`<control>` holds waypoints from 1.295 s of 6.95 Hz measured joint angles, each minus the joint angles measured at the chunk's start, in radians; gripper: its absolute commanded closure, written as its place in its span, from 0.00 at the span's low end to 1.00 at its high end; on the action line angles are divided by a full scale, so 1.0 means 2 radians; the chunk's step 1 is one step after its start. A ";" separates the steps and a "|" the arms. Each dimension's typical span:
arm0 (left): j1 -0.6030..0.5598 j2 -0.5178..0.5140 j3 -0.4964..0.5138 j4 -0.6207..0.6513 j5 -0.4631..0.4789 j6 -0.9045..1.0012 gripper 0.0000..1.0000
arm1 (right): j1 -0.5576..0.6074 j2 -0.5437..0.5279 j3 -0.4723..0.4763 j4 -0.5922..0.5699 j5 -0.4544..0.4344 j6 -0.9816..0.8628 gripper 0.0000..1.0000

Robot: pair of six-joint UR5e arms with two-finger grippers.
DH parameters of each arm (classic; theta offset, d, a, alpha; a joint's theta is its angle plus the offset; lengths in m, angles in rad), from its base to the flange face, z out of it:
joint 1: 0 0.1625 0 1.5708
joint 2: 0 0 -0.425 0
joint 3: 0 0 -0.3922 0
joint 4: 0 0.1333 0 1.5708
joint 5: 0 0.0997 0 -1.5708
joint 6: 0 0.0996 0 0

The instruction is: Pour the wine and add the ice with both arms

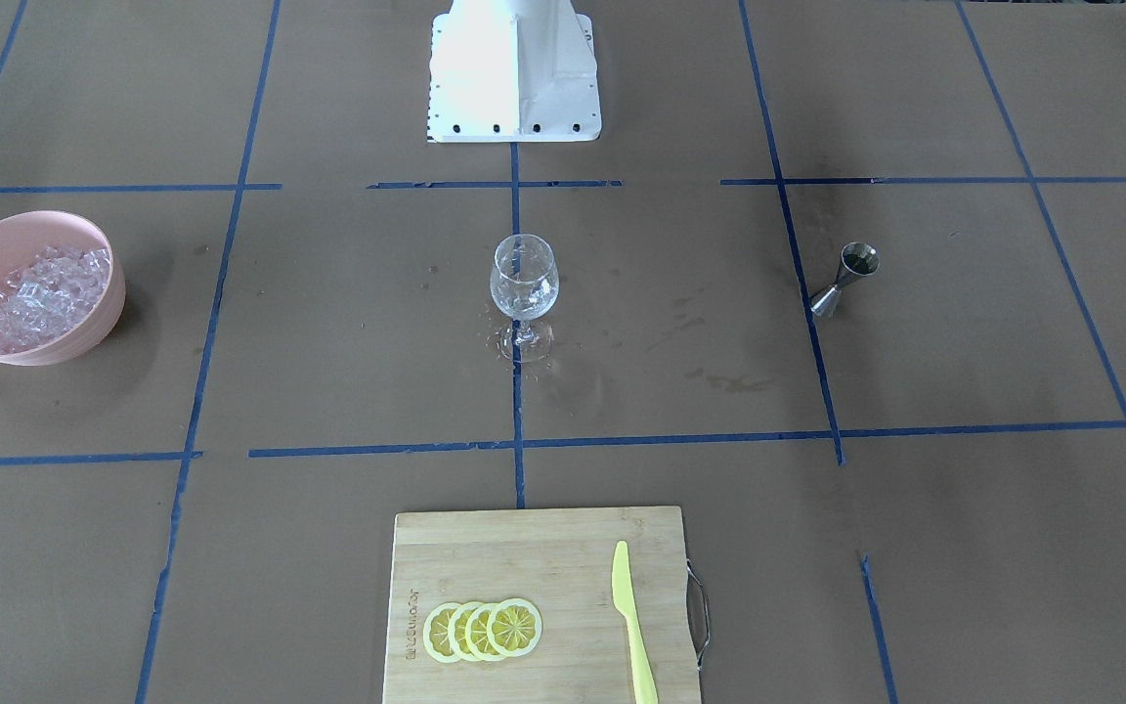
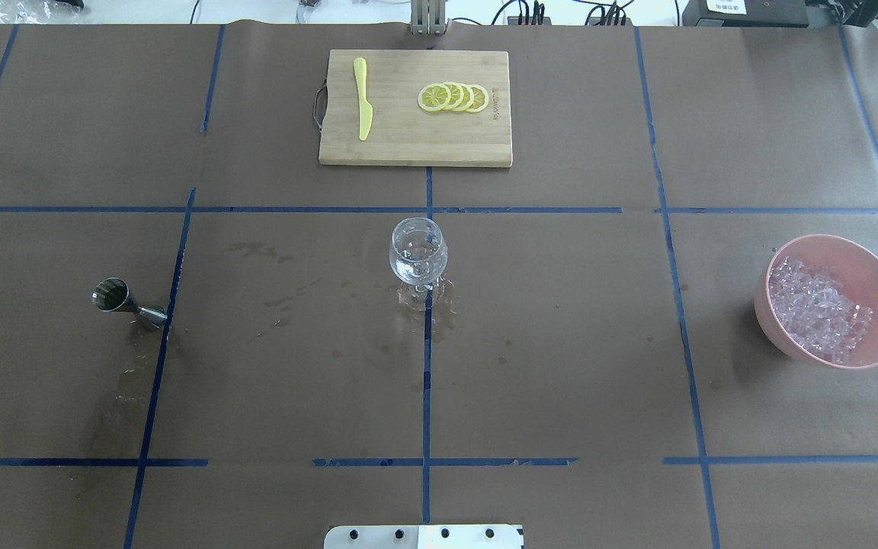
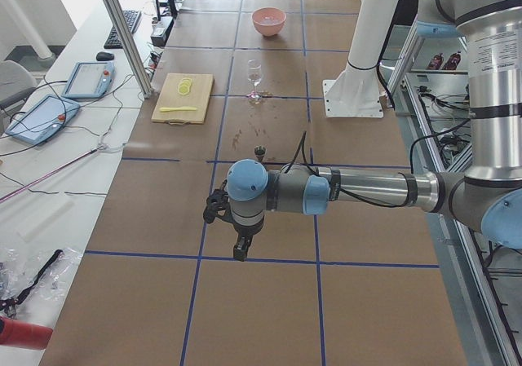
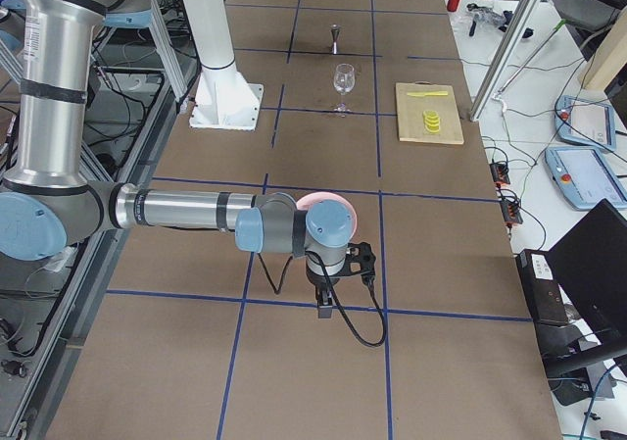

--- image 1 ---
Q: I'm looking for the bamboo cutting board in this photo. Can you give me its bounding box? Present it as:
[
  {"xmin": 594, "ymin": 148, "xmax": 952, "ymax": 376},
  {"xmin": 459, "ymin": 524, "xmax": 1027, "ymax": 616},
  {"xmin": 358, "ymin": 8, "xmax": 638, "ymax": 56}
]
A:
[{"xmin": 381, "ymin": 506, "xmax": 701, "ymax": 703}]

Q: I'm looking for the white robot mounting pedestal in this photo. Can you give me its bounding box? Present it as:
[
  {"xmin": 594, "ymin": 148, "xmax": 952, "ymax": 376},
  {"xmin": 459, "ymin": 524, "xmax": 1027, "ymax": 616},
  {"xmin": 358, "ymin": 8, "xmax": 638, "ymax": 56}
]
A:
[{"xmin": 426, "ymin": 1, "xmax": 604, "ymax": 144}]

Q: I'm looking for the clear ice cube pile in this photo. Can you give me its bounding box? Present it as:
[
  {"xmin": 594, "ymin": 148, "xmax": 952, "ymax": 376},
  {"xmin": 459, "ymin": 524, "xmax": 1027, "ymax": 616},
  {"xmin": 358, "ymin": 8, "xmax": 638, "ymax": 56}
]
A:
[{"xmin": 0, "ymin": 246, "xmax": 111, "ymax": 355}]

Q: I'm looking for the yellow plastic knife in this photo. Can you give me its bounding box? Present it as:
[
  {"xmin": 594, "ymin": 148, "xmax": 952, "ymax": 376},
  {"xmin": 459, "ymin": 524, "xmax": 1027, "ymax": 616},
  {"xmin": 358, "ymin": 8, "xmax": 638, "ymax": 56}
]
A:
[{"xmin": 609, "ymin": 540, "xmax": 660, "ymax": 703}]

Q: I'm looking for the clear wine glass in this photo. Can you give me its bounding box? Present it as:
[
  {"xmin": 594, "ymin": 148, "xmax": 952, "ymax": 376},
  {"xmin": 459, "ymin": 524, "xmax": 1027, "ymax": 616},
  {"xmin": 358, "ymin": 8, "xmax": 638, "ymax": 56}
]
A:
[{"xmin": 489, "ymin": 233, "xmax": 560, "ymax": 365}]

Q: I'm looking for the steel double jigger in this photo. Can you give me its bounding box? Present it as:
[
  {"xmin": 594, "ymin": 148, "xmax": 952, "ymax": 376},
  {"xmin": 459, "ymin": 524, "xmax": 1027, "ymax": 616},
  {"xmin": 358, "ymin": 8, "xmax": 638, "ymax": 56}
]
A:
[{"xmin": 808, "ymin": 242, "xmax": 881, "ymax": 318}]

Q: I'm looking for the pink plastic bowl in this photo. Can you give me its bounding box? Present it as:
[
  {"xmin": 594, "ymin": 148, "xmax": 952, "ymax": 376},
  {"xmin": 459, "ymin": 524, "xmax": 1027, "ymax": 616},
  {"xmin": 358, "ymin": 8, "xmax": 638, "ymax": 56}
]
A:
[{"xmin": 0, "ymin": 210, "xmax": 126, "ymax": 366}]

